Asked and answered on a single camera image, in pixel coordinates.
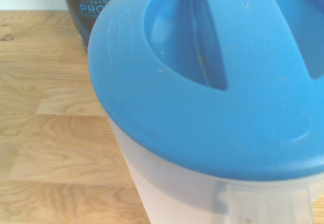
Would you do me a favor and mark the translucent pitcher with blue lid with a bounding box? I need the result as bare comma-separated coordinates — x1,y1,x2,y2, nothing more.
87,0,324,224

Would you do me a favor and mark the black protein powder tub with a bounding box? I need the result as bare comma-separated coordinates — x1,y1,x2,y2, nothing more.
58,0,133,52

